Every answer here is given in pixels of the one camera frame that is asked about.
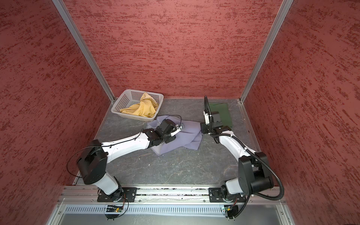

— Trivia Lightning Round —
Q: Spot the aluminium front rail frame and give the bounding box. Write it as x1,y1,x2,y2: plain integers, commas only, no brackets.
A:
46,184,294,225

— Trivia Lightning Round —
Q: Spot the lavender skirt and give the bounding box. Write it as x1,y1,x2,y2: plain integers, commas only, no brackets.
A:
146,115,202,156

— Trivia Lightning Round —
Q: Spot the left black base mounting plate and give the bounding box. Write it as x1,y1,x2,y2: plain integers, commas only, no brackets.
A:
97,187,138,203

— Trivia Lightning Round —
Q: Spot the right aluminium corner post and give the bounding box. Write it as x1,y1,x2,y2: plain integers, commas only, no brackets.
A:
240,0,293,104

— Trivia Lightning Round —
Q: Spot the small circuit board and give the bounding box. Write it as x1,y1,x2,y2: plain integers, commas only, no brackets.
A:
223,205,239,218
106,205,124,213

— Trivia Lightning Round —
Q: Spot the black corrugated cable conduit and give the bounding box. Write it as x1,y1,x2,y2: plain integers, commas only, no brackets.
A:
203,95,285,201

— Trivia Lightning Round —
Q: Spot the white plastic laundry basket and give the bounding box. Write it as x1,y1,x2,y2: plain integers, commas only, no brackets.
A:
111,89,164,122

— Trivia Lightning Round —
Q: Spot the aluminium corner post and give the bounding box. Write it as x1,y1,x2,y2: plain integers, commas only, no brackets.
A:
52,0,115,103
240,0,293,104

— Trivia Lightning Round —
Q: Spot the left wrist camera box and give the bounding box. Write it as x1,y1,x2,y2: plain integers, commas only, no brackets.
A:
171,125,182,137

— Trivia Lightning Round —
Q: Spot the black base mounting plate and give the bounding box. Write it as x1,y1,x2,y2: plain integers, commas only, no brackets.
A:
97,187,138,203
208,187,246,203

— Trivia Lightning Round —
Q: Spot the left aluminium corner post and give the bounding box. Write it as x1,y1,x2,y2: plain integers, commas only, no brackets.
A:
52,0,115,103

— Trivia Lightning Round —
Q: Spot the yellow skirt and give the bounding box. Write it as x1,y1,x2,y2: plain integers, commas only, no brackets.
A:
119,92,158,118

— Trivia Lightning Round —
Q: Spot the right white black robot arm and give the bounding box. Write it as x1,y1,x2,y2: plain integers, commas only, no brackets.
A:
201,110,274,201

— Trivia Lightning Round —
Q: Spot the left small circuit board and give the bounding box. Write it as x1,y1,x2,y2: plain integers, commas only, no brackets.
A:
106,205,124,213

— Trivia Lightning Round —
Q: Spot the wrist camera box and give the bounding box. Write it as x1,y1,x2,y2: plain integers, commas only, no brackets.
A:
203,111,211,125
171,125,182,137

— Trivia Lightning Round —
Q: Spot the right small circuit board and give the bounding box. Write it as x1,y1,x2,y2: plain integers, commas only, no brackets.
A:
223,205,239,218

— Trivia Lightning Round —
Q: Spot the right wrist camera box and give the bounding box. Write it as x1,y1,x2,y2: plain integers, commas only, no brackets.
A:
203,111,211,125

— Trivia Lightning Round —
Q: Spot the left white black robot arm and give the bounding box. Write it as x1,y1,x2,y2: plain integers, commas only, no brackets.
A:
76,119,183,202

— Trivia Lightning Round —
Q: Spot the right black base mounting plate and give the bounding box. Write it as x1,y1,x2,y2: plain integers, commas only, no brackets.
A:
208,187,246,203

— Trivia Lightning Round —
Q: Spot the green skirt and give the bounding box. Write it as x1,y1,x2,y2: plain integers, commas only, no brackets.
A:
209,103,233,128

